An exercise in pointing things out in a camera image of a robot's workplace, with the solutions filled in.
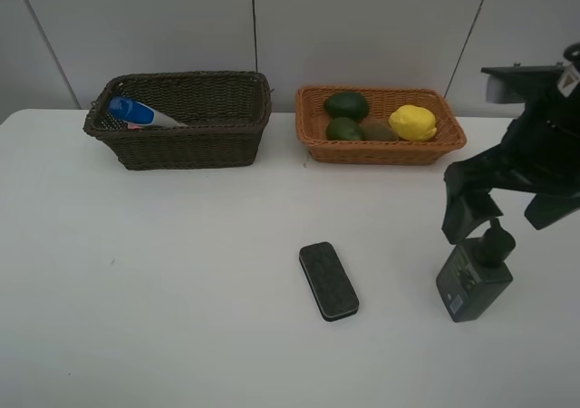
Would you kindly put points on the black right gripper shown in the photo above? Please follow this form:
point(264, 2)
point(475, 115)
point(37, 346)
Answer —
point(539, 153)

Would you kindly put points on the dark green pump bottle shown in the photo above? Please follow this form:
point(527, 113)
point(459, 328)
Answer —
point(476, 273)

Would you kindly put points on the yellow lemon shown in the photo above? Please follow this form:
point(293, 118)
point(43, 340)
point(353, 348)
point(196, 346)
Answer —
point(413, 123)

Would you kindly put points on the brown kiwi fruit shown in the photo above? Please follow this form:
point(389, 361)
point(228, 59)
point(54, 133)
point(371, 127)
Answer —
point(378, 131)

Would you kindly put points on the green lime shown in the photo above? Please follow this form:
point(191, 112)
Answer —
point(344, 129)

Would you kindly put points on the halved avocado with pit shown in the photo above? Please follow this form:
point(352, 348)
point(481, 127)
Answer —
point(348, 104)

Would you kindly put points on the pink bottle with white cap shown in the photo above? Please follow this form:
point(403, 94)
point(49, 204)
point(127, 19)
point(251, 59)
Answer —
point(134, 127)

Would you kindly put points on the white bottle with blue cap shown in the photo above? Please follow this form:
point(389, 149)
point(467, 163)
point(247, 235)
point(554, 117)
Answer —
point(139, 114)

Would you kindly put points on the orange wicker basket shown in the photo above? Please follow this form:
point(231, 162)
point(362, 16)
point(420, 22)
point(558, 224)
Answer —
point(311, 121)

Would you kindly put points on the dark brown wicker basket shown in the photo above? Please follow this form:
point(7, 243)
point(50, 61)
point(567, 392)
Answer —
point(222, 116)

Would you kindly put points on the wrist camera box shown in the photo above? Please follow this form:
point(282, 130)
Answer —
point(519, 84)

